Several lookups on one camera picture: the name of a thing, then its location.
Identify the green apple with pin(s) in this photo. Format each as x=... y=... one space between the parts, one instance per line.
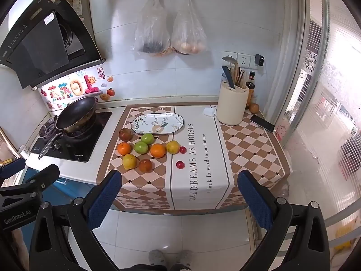
x=147 y=138
x=141 y=147

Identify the brown onion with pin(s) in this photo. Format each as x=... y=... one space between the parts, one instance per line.
x=254 y=107

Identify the steel chimney duct cover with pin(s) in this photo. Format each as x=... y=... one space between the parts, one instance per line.
x=77 y=4

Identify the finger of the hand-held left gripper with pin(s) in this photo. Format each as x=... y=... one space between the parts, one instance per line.
x=45 y=176
x=11 y=167

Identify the steel ladle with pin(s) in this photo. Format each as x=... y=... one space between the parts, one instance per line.
x=228 y=59

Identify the black glass gas stove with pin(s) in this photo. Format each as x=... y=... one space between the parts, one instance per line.
x=81 y=148

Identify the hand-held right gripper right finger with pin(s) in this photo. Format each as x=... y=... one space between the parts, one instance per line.
x=253 y=200

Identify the pink printed packet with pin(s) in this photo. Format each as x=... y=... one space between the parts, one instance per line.
x=282 y=129

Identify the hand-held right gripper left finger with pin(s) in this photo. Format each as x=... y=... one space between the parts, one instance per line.
x=105 y=200

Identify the black range hood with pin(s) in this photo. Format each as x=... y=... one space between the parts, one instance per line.
x=42 y=48

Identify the blue base cabinet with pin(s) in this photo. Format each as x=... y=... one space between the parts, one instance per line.
x=63 y=189

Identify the yellow plastic item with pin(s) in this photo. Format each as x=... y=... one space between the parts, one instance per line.
x=342 y=238

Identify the yellow citrus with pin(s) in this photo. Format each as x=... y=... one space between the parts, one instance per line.
x=129 y=162

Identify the grey slipper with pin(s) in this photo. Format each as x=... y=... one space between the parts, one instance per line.
x=156 y=257
x=184 y=257

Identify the colourful wall stickers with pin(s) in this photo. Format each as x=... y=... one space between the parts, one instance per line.
x=73 y=89

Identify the clear plastic bag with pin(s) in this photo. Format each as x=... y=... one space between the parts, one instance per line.
x=152 y=31
x=189 y=31

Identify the black smartphone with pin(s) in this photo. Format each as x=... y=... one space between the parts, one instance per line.
x=262 y=123

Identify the white wall socket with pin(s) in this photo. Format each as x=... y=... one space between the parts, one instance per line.
x=230 y=55
x=244 y=60
x=253 y=65

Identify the black charger plug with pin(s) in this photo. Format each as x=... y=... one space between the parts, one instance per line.
x=259 y=59

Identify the brown checkered table mat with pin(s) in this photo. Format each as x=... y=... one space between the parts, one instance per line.
x=197 y=175

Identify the person's left forearm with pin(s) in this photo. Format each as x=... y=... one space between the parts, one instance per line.
x=21 y=248

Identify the yellow lemon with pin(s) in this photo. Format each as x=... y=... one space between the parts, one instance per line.
x=173 y=147

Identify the black frying pan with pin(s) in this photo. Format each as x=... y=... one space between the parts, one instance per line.
x=76 y=113

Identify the aluminium sliding glass door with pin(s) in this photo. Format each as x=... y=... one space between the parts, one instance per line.
x=324 y=90

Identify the bundle of wooden chopsticks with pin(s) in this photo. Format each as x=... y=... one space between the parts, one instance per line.
x=239 y=77

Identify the dark sauce bottle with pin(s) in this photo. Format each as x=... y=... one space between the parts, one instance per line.
x=252 y=76
x=250 y=91

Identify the dark reddish orange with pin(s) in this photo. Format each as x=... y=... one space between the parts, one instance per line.
x=145 y=166

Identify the floral oval ceramic plate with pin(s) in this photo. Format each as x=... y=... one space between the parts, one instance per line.
x=169 y=121

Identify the small red fruit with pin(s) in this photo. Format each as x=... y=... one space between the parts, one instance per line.
x=182 y=149
x=179 y=164

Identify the dark red apple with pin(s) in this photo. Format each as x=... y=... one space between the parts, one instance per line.
x=125 y=134

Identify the cream utensil holder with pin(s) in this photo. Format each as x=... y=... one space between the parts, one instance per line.
x=230 y=107

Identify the white tissue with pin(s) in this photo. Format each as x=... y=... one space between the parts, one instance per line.
x=209 y=111

